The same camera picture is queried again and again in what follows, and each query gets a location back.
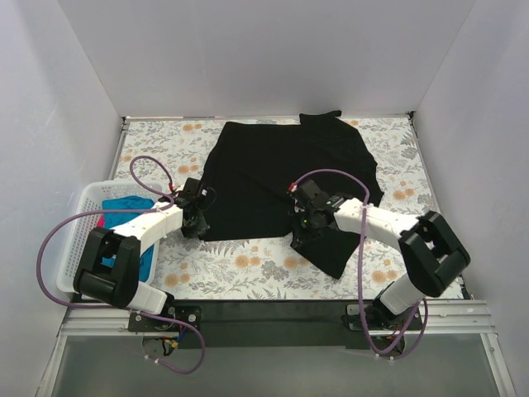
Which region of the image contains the black t shirt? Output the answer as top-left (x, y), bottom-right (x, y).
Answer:
top-left (198, 108), bottom-right (385, 280)

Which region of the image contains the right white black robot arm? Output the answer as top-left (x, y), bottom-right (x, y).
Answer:
top-left (289, 179), bottom-right (470, 329)

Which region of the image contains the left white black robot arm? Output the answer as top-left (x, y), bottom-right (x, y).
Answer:
top-left (73, 178), bottom-right (217, 331)

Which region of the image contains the blue t shirt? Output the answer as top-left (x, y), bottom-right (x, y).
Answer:
top-left (102, 195), bottom-right (155, 283)

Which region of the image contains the white plastic laundry basket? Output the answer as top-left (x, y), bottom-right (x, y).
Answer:
top-left (56, 179), bottom-right (160, 293)

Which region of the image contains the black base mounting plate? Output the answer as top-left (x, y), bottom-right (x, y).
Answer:
top-left (127, 299), bottom-right (427, 351)

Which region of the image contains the aluminium frame rail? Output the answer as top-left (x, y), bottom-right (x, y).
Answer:
top-left (60, 299), bottom-right (495, 336)

